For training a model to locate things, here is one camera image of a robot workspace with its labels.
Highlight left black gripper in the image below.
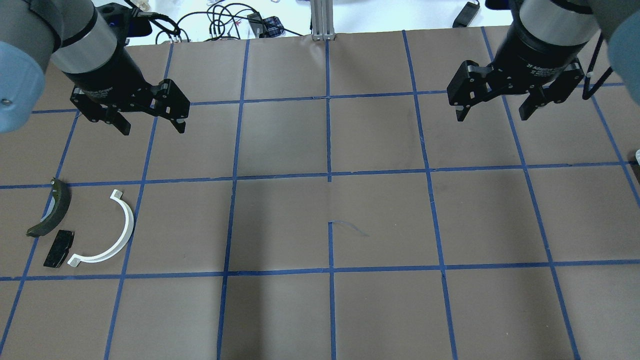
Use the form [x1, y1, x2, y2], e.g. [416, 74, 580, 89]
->
[70, 59, 191, 136]

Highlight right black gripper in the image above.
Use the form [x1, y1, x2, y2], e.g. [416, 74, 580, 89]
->
[446, 25, 586, 122]

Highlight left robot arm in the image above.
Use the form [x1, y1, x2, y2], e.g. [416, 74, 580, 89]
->
[0, 0, 190, 136]

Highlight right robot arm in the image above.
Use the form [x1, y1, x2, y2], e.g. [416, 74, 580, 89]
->
[446, 0, 639, 122]

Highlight olive brake shoe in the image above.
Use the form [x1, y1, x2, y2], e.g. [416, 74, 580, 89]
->
[25, 177, 73, 238]

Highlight black brake pad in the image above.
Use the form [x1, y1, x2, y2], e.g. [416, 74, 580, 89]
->
[43, 229, 74, 268]

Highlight white plastic half ring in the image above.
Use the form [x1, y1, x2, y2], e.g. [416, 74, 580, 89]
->
[67, 189, 135, 269]

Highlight aluminium frame post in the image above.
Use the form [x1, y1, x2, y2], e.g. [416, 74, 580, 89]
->
[310, 0, 336, 41]

